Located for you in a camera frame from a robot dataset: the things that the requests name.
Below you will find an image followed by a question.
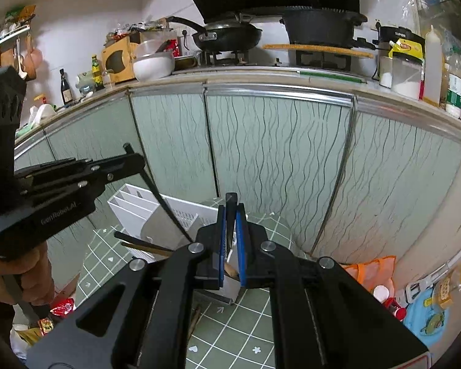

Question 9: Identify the black chopstick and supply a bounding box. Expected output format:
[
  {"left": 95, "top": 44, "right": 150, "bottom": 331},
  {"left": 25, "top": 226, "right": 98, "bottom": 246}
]
[
  {"left": 114, "top": 231, "right": 169, "bottom": 252},
  {"left": 138, "top": 164, "right": 193, "bottom": 243}
]

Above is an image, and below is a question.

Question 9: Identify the person's left hand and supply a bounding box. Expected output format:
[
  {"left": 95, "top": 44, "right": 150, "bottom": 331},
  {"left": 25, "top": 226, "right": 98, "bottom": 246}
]
[{"left": 0, "top": 242, "right": 55, "bottom": 306}]

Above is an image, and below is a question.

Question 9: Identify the brown chopstick in rack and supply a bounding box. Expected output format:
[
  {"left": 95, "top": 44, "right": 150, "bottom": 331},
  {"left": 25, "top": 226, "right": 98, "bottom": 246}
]
[{"left": 121, "top": 242, "right": 173, "bottom": 257}]

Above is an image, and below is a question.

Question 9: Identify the white utensil drainer rack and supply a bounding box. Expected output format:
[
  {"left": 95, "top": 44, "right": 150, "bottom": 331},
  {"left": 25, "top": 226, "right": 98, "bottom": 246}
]
[{"left": 108, "top": 183, "right": 241, "bottom": 305}]

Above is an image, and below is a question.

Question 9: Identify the green checkered table mat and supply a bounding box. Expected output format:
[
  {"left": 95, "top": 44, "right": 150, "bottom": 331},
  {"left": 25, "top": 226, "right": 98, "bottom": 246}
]
[{"left": 74, "top": 197, "right": 308, "bottom": 369}]

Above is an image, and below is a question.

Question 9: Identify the black chopstick in rack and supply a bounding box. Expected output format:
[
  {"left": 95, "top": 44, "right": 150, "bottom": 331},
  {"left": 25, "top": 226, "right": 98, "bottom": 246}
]
[{"left": 114, "top": 231, "right": 169, "bottom": 252}]

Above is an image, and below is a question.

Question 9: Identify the dark wine bottle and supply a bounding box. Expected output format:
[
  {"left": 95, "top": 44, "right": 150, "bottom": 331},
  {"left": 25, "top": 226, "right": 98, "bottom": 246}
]
[{"left": 60, "top": 68, "right": 73, "bottom": 105}]

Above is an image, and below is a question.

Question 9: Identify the orange mesh bag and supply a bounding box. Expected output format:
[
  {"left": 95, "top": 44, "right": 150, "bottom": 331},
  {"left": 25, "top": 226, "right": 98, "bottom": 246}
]
[{"left": 342, "top": 256, "right": 396, "bottom": 296}]

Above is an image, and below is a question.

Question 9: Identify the dark sauce bottle red cap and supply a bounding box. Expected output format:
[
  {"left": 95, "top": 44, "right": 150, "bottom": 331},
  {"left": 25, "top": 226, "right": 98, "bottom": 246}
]
[{"left": 383, "top": 297, "right": 406, "bottom": 322}]

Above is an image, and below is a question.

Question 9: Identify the wooden cutting board hanging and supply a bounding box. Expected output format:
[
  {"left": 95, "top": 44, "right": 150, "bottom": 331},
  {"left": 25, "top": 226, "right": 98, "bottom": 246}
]
[{"left": 0, "top": 48, "right": 17, "bottom": 69}]

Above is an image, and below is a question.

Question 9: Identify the green glass bottle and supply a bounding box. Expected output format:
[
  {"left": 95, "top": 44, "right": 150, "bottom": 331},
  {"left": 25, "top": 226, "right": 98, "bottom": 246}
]
[{"left": 91, "top": 54, "right": 104, "bottom": 91}]

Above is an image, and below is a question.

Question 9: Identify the yellow toy microwave box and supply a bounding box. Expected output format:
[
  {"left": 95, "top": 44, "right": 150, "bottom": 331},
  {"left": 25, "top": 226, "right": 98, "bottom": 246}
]
[{"left": 101, "top": 37, "right": 138, "bottom": 84}]

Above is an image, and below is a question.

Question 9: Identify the blue plastic container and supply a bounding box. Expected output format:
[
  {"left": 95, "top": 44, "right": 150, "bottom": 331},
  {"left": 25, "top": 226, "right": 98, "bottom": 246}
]
[{"left": 402, "top": 288, "right": 450, "bottom": 347}]

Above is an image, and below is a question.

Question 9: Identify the white bowl with lid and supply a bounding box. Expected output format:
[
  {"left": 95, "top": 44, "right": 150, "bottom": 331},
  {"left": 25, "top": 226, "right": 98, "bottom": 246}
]
[{"left": 132, "top": 39, "right": 175, "bottom": 82}]

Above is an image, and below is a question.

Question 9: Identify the oil bottle yellow cap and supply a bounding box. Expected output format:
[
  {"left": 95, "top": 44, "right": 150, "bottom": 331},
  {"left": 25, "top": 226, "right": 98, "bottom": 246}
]
[{"left": 432, "top": 265, "right": 461, "bottom": 311}]

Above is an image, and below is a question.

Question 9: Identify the round wooden board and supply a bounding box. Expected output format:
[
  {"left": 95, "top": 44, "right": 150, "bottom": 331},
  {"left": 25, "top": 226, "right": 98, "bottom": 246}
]
[{"left": 262, "top": 44, "right": 375, "bottom": 59}]

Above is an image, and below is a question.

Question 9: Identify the black frying pan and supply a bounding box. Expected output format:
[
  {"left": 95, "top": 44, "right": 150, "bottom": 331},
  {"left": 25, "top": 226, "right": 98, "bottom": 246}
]
[{"left": 165, "top": 16, "right": 262, "bottom": 54}]

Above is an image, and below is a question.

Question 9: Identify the black cooking pot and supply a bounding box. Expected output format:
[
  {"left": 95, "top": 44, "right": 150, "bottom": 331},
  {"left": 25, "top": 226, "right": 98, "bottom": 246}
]
[{"left": 281, "top": 9, "right": 376, "bottom": 50}]

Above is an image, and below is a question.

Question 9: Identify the clear jar with white powder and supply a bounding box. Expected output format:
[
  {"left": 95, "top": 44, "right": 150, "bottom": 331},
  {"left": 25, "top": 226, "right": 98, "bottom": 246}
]
[{"left": 391, "top": 52, "right": 423, "bottom": 100}]

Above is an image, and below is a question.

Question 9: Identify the white squeeze bottle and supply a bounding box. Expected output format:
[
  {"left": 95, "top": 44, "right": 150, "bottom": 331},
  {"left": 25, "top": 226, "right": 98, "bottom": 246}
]
[{"left": 423, "top": 27, "right": 444, "bottom": 107}]

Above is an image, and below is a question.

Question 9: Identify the green label bottle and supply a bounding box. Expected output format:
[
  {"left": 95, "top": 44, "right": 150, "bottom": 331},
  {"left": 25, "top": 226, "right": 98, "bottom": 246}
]
[{"left": 445, "top": 73, "right": 461, "bottom": 118}]

